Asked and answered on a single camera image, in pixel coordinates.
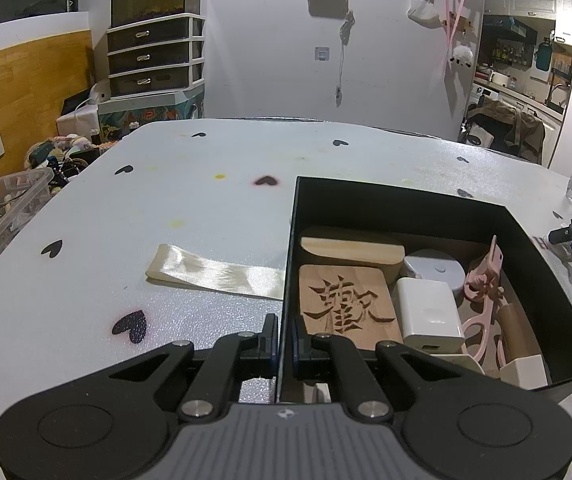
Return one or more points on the clear plastic storage bin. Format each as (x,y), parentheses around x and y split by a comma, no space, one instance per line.
(11,205)

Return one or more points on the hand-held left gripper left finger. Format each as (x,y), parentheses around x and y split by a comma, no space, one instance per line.
(276,357)

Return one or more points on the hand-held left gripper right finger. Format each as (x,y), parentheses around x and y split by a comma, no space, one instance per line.
(294,355)

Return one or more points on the carved wooden block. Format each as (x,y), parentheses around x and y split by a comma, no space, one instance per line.
(326,280)

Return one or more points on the white plastic drawer unit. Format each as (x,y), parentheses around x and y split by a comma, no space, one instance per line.
(156,55)

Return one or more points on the pink hair claw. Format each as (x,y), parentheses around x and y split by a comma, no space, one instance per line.
(483,275)

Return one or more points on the pink scissors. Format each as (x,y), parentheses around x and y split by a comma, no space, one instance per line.
(485,317)

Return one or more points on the white round device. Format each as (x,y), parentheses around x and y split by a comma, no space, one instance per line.
(438,265)

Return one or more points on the black cardboard box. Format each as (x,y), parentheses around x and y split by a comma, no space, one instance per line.
(540,285)

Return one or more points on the white plush toy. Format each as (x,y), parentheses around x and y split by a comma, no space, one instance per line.
(460,56)

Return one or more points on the pink hanging ribbons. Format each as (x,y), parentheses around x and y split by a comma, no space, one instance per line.
(453,20)

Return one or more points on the white appliance with dark lid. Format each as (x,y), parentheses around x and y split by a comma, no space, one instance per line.
(83,110)

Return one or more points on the white washing machine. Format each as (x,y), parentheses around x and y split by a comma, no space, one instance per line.
(484,95)

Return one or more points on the cream satin ribbon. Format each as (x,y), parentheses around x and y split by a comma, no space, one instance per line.
(216,275)

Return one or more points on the wooden roller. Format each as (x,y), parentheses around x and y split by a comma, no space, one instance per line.
(515,330)

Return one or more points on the oval wooden block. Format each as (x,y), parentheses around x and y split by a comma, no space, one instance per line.
(350,250)

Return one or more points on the white heart-print table cover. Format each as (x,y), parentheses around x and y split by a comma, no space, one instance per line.
(166,210)

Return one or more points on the white hanging bag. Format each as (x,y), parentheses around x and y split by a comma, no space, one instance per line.
(423,10)

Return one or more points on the shelf of dark bottles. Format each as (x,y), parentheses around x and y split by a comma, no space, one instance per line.
(509,50)

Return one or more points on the blue hanging bottle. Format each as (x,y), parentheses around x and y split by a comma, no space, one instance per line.
(543,56)

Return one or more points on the white kitchen wall cabinet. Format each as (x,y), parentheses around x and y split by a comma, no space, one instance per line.
(525,5)

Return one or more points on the colourful patterned cabinet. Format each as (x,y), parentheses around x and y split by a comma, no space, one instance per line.
(151,115)

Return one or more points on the white charger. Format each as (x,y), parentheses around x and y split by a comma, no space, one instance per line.
(428,310)

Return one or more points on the chair with brown cloth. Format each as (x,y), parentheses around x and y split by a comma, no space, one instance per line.
(508,125)

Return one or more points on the pile of plush toys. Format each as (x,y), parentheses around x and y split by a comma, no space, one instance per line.
(61,150)

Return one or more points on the white wall switch plate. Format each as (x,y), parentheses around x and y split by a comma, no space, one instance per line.
(322,53)

